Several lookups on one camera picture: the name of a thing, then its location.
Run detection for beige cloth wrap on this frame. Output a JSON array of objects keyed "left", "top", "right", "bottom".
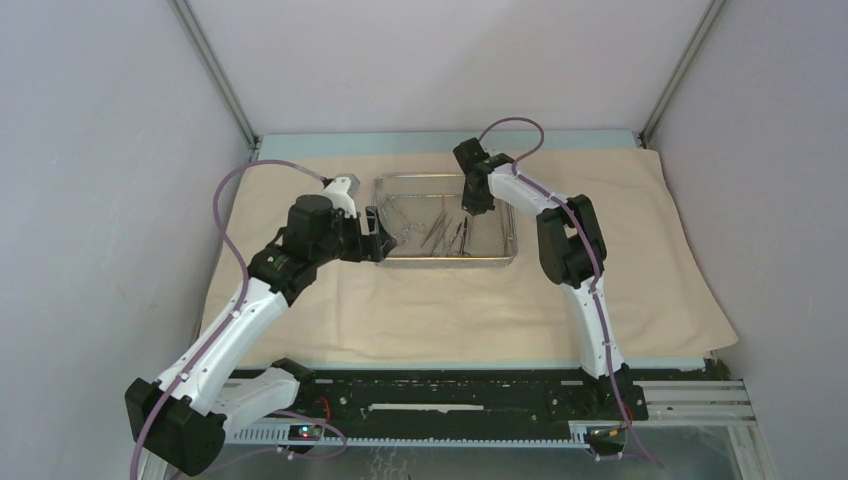
[{"left": 241, "top": 149, "right": 738, "bottom": 368}]

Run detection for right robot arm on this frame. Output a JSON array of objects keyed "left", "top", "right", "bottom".
[{"left": 453, "top": 138, "right": 626, "bottom": 418}]

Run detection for aluminium frame rail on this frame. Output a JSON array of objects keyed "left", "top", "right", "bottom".
[{"left": 226, "top": 370, "right": 755, "bottom": 455}]

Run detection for metal surgical instrument tray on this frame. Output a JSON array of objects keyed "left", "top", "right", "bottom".
[{"left": 373, "top": 174, "right": 518, "bottom": 269}]

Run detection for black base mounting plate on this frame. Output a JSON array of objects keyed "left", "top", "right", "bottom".
[{"left": 274, "top": 358, "right": 648, "bottom": 428}]

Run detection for metal surgical forceps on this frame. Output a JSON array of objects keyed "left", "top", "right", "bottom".
[{"left": 422, "top": 218, "right": 472, "bottom": 258}]

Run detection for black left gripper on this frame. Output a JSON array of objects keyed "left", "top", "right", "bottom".
[{"left": 312, "top": 206, "right": 396, "bottom": 266}]

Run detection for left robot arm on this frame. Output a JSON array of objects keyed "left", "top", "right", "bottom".
[{"left": 124, "top": 174, "right": 396, "bottom": 476}]

